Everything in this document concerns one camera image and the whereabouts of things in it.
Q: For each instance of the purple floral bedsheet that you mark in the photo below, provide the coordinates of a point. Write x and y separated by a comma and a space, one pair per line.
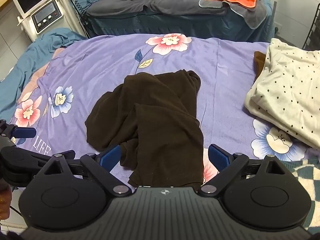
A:
100, 65

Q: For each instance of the white beauty machine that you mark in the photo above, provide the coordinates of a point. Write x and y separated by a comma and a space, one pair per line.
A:
47, 17

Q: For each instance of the dark teal bedcover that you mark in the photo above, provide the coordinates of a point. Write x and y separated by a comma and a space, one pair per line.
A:
175, 27

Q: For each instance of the blue bedcover with lace trim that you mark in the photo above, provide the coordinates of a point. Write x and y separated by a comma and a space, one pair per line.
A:
20, 65

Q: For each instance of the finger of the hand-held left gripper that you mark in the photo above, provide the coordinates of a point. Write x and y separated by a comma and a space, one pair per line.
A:
25, 132
40, 158

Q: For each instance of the grey bed sheet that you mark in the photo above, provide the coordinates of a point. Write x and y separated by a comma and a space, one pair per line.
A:
162, 0

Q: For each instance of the wall socket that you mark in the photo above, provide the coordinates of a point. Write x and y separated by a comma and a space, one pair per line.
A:
278, 28

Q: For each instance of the person's left forearm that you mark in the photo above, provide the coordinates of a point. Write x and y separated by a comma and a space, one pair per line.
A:
3, 200

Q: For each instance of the black metal rack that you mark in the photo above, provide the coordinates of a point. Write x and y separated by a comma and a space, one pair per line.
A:
311, 30

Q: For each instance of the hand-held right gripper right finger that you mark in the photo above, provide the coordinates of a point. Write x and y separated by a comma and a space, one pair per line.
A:
218, 157

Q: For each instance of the cream polka dot garment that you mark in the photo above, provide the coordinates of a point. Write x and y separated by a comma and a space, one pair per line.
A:
282, 87

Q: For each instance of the grey towel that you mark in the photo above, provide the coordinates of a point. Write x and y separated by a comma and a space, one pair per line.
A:
255, 15

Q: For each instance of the checked blanket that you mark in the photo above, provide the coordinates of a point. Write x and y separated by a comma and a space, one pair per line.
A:
307, 177

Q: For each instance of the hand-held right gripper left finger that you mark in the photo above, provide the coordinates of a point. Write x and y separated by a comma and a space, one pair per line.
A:
110, 156

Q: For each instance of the dark brown garment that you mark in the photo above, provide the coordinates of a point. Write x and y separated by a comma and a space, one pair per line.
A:
155, 120

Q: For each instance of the brown cloth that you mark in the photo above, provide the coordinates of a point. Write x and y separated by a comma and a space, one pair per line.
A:
259, 62

